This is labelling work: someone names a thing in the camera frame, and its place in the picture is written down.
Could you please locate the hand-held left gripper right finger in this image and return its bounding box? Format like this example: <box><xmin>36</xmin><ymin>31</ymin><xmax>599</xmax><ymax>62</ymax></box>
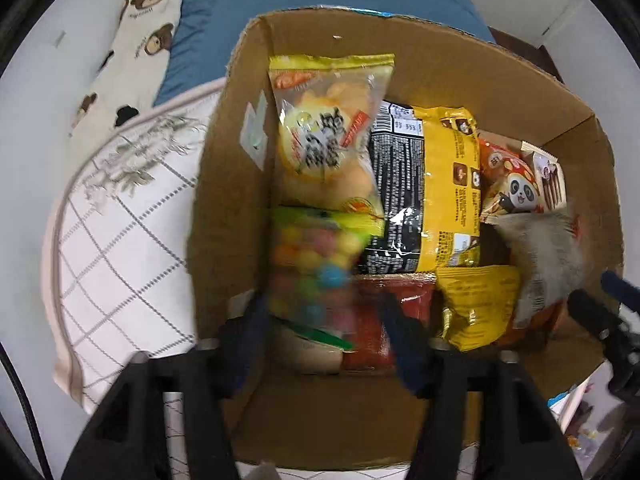
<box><xmin>380</xmin><ymin>292</ymin><xmax>583</xmax><ymax>480</ymax></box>

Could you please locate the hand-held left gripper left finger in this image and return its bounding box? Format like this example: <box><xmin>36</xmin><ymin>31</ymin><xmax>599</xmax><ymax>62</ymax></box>
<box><xmin>60</xmin><ymin>290</ymin><xmax>273</xmax><ymax>480</ymax></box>

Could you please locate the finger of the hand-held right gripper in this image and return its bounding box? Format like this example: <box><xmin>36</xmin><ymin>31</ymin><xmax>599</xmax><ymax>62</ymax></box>
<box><xmin>600</xmin><ymin>270</ymin><xmax>640</xmax><ymax>316</ymax></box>
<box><xmin>566</xmin><ymin>287</ymin><xmax>640</xmax><ymax>403</ymax></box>

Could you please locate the red-brown snack packet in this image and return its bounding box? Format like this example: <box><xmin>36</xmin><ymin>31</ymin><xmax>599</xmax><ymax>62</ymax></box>
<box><xmin>340</xmin><ymin>275</ymin><xmax>436</xmax><ymax>373</ymax></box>

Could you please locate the plain orange snack packet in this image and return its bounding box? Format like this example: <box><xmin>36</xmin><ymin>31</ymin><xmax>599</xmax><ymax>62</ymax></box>
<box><xmin>497</xmin><ymin>300</ymin><xmax>568</xmax><ymax>348</ymax></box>

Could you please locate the small beige snack packet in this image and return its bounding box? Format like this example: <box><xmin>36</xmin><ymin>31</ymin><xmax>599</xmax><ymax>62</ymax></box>
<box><xmin>280</xmin><ymin>320</ymin><xmax>346</xmax><ymax>376</ymax></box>

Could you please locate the colourful candy ball bag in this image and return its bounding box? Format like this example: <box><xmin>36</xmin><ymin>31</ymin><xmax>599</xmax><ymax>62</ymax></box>
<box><xmin>267</xmin><ymin>205</ymin><xmax>386</xmax><ymax>351</ymax></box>

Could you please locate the silver grey snack packet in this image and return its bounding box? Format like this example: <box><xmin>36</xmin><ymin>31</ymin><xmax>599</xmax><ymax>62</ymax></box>
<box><xmin>492</xmin><ymin>210</ymin><xmax>591</xmax><ymax>328</ymax></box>

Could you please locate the small yellow snack packet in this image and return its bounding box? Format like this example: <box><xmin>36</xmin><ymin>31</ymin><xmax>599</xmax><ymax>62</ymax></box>
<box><xmin>435</xmin><ymin>264</ymin><xmax>523</xmax><ymax>353</ymax></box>

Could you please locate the printed cardboard box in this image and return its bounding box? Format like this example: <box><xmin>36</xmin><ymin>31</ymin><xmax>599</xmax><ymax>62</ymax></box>
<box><xmin>187</xmin><ymin>4</ymin><xmax>628</xmax><ymax>471</ymax></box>

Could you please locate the white chocolate stick box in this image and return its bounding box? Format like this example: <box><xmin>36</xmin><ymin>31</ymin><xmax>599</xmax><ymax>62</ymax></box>
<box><xmin>520</xmin><ymin>140</ymin><xmax>568</xmax><ymax>213</ymax></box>

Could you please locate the orange panda snack packet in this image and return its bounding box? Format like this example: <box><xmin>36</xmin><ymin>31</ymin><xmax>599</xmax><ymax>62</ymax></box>
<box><xmin>475</xmin><ymin>132</ymin><xmax>548</xmax><ymax>223</ymax></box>

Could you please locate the large yellow black bag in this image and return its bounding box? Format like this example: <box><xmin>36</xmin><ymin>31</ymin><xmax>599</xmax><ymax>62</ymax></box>
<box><xmin>357</xmin><ymin>100</ymin><xmax>483</xmax><ymax>276</ymax></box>

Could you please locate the yellow-topped bun bag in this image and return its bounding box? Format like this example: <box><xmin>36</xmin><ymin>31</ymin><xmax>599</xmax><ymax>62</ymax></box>
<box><xmin>268</xmin><ymin>52</ymin><xmax>396</xmax><ymax>221</ymax></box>

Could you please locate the white diamond pattern quilt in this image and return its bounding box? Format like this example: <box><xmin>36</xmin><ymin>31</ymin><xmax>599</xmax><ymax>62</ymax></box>
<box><xmin>42</xmin><ymin>77</ymin><xmax>411</xmax><ymax>480</ymax></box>

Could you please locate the bear print pillow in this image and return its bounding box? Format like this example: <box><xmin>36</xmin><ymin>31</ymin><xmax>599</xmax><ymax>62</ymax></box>
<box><xmin>67</xmin><ymin>0</ymin><xmax>183</xmax><ymax>138</ymax></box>

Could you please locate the black cable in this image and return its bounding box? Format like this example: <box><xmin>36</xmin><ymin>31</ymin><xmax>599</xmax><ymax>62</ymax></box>
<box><xmin>0</xmin><ymin>342</ymin><xmax>53</xmax><ymax>480</ymax></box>

